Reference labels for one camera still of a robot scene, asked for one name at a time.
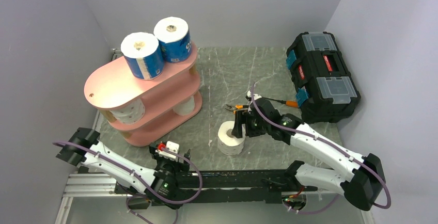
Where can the black plastic toolbox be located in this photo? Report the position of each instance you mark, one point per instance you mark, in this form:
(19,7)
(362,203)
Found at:
(325,91)

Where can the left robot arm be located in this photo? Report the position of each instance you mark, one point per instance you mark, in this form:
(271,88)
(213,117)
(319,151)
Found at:
(158,184)

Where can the blue roll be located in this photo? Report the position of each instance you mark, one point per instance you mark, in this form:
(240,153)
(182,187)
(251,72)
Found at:
(174,39)
(143,55)

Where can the floral paper roll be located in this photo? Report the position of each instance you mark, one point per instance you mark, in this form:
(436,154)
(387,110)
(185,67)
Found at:
(131,113)
(227,143)

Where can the white paper roll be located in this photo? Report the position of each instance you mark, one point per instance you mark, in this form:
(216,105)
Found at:
(186,107)

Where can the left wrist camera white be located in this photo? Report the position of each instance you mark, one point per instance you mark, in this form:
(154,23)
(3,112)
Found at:
(168,150)

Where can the blue roll front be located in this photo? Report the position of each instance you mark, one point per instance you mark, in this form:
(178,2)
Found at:
(174,39)

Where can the orange handled screwdriver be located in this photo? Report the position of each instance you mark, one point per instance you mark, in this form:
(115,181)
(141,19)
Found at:
(293,104)

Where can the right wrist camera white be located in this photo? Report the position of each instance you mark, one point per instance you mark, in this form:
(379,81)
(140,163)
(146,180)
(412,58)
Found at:
(252,96)

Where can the pink three-tier shelf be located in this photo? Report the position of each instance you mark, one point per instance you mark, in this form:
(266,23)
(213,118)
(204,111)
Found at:
(113,86)

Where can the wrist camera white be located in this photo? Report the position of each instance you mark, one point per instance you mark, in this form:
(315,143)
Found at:
(252,96)
(168,150)

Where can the orange handled pliers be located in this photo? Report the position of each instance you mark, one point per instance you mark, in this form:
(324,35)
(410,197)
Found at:
(235,108)

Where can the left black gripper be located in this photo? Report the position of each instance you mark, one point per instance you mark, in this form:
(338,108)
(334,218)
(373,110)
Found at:
(183,166)

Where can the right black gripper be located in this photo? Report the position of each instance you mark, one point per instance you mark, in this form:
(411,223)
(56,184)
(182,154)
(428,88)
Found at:
(241,117)

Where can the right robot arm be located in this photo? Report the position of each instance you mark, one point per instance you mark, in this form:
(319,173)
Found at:
(360,179)

